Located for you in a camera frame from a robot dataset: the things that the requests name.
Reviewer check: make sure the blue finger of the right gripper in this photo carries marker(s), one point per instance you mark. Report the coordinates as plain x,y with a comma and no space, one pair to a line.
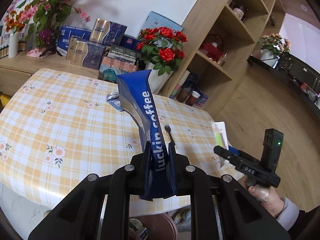
223,154
234,151

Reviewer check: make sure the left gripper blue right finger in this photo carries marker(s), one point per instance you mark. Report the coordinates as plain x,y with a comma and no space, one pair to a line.
172,164

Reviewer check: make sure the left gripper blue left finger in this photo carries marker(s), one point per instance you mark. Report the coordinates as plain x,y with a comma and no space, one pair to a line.
145,169

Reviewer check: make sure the colour pens card pack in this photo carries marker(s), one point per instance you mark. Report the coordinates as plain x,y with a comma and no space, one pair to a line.
220,134

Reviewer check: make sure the blue luckin coffee box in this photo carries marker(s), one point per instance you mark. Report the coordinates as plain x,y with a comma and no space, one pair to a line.
137,99

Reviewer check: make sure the grey pink sleeve forearm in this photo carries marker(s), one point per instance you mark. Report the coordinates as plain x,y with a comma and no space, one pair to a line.
292,219

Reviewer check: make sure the dark red trash bin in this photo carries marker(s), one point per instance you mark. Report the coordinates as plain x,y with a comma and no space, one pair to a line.
159,226

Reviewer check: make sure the person's right hand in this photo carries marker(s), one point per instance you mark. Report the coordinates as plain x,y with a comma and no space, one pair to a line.
268,198

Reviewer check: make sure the red cup white rim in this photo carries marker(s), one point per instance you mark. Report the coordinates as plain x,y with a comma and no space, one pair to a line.
193,97

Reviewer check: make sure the brown glass tumbler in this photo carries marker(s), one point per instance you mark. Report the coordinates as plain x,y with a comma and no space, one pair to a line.
183,94

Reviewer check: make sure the small blue purple box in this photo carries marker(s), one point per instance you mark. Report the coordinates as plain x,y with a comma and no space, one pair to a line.
202,98

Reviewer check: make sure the dark blue illustrated box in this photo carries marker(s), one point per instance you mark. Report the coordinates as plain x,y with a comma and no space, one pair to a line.
191,80

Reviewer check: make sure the stack of pastel cups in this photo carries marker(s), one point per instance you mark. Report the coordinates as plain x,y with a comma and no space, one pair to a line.
179,84

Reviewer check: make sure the crumpled blue foil wrapper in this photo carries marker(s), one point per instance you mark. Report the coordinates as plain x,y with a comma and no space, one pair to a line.
114,101

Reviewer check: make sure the glass perfume bottle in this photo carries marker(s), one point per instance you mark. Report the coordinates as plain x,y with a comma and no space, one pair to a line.
222,60

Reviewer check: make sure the potted plant white pot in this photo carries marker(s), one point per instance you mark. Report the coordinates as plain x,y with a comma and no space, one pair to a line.
272,47

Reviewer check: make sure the red rose potted plant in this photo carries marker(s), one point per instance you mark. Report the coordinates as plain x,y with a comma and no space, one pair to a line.
162,50

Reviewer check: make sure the teal copper gift box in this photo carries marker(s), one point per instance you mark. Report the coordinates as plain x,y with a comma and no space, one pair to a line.
117,61

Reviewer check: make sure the red gift basket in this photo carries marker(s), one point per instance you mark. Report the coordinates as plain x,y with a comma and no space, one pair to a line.
212,47

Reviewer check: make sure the orange plaid tablecloth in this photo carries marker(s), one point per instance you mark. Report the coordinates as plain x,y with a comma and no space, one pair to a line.
58,128

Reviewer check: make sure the light blue carton box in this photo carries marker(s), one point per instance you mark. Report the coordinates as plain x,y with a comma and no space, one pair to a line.
156,21

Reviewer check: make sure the gold blue gift box lower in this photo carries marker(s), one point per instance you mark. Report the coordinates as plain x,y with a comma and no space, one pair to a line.
85,53

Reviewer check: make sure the gold blue gift box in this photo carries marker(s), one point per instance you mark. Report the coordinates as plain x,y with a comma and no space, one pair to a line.
85,53
107,33

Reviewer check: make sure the wooden shelf unit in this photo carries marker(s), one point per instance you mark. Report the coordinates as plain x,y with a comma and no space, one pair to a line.
238,24

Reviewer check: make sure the gold blue gift box upper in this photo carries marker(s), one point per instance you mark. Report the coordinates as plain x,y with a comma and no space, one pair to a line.
107,33

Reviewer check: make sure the blue white tissue box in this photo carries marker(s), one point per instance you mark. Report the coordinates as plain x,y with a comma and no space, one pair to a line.
68,32

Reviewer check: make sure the low wooden cabinet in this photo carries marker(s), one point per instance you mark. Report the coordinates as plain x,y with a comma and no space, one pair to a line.
17,71

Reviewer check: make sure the pink blossom artificial tree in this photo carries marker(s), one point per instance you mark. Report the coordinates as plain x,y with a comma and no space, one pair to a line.
43,17

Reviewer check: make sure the white vase orange flowers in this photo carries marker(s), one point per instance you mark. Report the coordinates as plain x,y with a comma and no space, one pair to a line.
12,37

